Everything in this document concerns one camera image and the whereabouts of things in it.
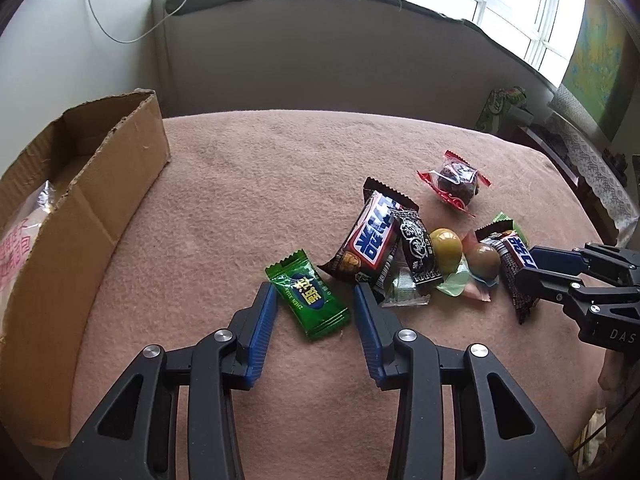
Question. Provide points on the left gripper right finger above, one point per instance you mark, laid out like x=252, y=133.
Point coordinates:
x=498, y=431

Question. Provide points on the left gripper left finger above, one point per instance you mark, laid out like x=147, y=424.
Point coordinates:
x=131, y=434

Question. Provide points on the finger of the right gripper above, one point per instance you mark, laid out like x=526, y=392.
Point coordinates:
x=557, y=260
x=533, y=284

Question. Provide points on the snickers bar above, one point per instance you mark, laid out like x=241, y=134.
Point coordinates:
x=368, y=251
x=514, y=256

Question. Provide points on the brown ball candy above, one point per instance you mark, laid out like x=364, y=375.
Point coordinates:
x=484, y=262

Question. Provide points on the yellow ball candy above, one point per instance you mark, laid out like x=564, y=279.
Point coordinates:
x=447, y=248

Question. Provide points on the black patterned candy packet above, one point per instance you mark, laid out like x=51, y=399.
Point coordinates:
x=418, y=250

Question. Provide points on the red date snack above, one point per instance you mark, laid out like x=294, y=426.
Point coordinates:
x=456, y=182

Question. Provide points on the dark green candy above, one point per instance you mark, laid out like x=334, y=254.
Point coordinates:
x=317, y=310

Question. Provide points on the packaged toast bread slice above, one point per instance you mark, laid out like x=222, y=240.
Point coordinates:
x=19, y=236

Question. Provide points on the pink candy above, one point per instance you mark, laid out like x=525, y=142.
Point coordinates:
x=475, y=290

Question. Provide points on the light green candy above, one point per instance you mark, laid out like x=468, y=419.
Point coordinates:
x=509, y=223

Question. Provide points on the clear green candy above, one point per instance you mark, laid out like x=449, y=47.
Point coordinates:
x=401, y=291

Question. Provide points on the white gloved hand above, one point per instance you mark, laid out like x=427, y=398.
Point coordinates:
x=618, y=376

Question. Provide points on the white lace cloth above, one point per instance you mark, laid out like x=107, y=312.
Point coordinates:
x=604, y=184

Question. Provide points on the pink table cloth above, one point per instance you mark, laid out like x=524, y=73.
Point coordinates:
x=244, y=190

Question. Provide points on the green paper bag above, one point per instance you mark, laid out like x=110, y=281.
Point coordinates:
x=503, y=106

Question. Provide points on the landscape painting scroll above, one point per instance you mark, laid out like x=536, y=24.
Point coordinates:
x=598, y=84

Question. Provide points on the cardboard box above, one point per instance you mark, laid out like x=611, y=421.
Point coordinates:
x=102, y=157

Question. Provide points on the window frame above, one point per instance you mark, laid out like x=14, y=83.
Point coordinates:
x=500, y=0

